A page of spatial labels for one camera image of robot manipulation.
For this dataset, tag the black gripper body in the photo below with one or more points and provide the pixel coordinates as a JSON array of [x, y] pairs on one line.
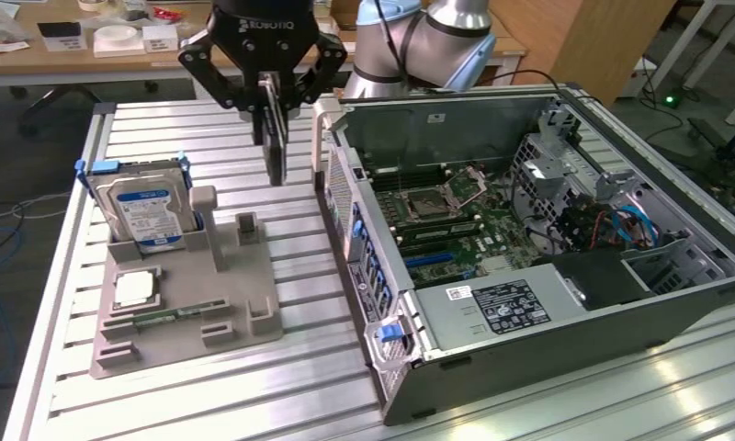
[[265, 41]]

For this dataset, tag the blue expansion slot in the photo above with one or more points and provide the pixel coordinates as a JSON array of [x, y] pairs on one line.
[[429, 262]]

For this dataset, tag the plain white box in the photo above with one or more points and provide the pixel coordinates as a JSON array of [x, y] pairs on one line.
[[159, 39]]

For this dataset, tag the grey parts rack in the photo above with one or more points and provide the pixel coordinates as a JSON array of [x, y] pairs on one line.
[[177, 340]]

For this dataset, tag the hard disk with blue label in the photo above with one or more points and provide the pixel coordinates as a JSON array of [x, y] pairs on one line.
[[146, 216]]

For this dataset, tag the blue slot clip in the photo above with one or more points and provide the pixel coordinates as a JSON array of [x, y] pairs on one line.
[[356, 229], [368, 250], [377, 275]]

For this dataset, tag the green motherboard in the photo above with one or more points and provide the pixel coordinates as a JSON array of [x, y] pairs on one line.
[[489, 248]]

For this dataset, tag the CPU socket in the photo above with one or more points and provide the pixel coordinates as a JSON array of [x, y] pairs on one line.
[[426, 204]]

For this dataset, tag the black PC case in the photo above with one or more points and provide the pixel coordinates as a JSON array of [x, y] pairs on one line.
[[527, 367]]

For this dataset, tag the black chair base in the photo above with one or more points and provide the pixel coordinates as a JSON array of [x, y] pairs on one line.
[[42, 105]]

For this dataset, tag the metal socket cover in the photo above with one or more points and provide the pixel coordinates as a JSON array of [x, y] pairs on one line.
[[465, 184]]

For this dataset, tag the wooden desk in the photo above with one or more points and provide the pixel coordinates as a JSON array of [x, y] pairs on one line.
[[66, 64]]

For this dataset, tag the black floor equipment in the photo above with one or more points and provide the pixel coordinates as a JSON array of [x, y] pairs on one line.
[[728, 147]]

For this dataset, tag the white tape roll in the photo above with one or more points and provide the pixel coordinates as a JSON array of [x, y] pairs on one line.
[[91, 4]]

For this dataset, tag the clear plastic bag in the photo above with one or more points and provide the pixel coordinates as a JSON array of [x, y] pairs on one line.
[[0, 28]]

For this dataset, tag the white paper card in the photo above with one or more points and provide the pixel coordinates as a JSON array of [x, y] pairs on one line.
[[5, 47]]

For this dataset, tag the blue case latch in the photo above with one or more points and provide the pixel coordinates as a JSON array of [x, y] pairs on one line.
[[386, 333]]

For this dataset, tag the red packet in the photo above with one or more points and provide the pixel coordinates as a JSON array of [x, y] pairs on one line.
[[166, 15]]

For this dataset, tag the grey power supply unit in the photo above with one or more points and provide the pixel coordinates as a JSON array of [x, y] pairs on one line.
[[501, 308]]

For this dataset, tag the white box with round tape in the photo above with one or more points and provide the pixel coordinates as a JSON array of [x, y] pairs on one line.
[[118, 42]]

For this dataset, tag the metal drive cage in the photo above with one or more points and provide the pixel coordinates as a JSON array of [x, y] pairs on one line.
[[551, 179]]

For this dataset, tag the silver CPU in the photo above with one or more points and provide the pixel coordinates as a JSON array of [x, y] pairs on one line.
[[135, 289]]

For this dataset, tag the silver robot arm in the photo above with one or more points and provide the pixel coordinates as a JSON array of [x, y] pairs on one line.
[[392, 46]]

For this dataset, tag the blue disk caddy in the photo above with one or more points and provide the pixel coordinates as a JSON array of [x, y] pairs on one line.
[[103, 166]]

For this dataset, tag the white box with black lid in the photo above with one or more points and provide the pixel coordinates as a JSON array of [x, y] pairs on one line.
[[62, 37]]

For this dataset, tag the green RAM stick on rack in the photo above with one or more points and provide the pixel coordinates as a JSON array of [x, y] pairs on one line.
[[170, 314]]

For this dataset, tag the white table frame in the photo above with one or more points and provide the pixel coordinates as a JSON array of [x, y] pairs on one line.
[[697, 41]]

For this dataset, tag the graphics card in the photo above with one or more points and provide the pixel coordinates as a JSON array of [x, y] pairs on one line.
[[274, 156]]

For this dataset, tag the wooden cabinet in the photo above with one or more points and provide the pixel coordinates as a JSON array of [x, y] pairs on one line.
[[588, 46]]

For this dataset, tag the grey card retention latch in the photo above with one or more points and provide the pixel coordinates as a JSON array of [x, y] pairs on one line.
[[322, 133]]

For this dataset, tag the metal disk bay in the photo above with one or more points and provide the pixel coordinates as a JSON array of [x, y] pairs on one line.
[[673, 271]]

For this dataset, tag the installed RAM stick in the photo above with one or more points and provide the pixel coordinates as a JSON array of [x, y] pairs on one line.
[[440, 231]]

